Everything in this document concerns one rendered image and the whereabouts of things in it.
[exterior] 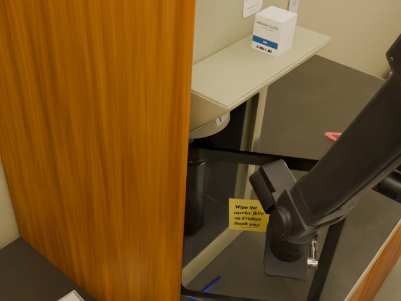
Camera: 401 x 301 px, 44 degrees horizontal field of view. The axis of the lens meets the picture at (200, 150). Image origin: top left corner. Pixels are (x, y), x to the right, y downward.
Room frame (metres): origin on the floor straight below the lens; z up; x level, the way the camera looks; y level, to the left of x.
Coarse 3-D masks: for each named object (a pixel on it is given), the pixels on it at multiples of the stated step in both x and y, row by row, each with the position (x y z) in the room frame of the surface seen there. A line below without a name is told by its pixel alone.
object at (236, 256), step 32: (192, 160) 0.64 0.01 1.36; (224, 160) 0.63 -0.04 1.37; (256, 160) 0.63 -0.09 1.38; (288, 160) 0.62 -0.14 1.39; (192, 192) 0.64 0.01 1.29; (224, 192) 0.63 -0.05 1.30; (192, 224) 0.64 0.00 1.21; (224, 224) 0.63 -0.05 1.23; (192, 256) 0.64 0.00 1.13; (224, 256) 0.63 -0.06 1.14; (256, 256) 0.63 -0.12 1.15; (320, 256) 0.62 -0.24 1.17; (192, 288) 0.64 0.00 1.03; (224, 288) 0.63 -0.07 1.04; (256, 288) 0.63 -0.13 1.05; (288, 288) 0.62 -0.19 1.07; (320, 288) 0.62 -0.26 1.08
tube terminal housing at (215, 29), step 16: (208, 0) 0.72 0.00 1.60; (224, 0) 0.75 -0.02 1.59; (240, 0) 0.79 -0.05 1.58; (272, 0) 0.87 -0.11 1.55; (208, 16) 0.72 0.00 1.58; (224, 16) 0.76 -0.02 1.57; (240, 16) 0.79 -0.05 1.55; (208, 32) 0.72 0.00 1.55; (224, 32) 0.76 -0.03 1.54; (240, 32) 0.80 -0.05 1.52; (208, 48) 0.73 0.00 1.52; (192, 64) 0.69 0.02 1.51; (256, 96) 0.91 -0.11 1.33; (256, 112) 0.88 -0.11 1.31; (256, 128) 0.88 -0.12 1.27
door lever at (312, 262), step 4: (312, 244) 0.62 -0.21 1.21; (316, 244) 0.62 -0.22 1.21; (312, 248) 0.61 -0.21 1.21; (316, 248) 0.61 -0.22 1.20; (312, 252) 0.60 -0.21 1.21; (312, 256) 0.59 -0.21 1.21; (308, 260) 0.58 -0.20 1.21; (312, 260) 0.58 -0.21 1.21; (316, 260) 0.58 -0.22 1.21; (308, 264) 0.57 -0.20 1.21; (312, 264) 0.57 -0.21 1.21; (316, 264) 0.57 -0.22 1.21; (308, 268) 0.57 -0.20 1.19; (312, 268) 0.57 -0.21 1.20; (316, 268) 0.57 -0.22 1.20
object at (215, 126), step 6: (228, 114) 0.84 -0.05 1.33; (216, 120) 0.80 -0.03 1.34; (222, 120) 0.81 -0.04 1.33; (228, 120) 0.83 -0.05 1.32; (204, 126) 0.78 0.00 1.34; (210, 126) 0.78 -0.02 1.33; (216, 126) 0.79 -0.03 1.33; (222, 126) 0.80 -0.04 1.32; (198, 132) 0.77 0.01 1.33; (204, 132) 0.77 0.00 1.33; (210, 132) 0.78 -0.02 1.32; (216, 132) 0.78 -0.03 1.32; (192, 138) 0.76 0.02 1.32
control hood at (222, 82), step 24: (240, 48) 0.76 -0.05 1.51; (312, 48) 0.78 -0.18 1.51; (192, 72) 0.67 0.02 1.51; (216, 72) 0.67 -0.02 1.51; (240, 72) 0.68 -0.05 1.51; (264, 72) 0.68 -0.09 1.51; (192, 96) 0.61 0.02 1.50; (216, 96) 0.60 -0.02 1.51; (240, 96) 0.61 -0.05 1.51; (192, 120) 0.61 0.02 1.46
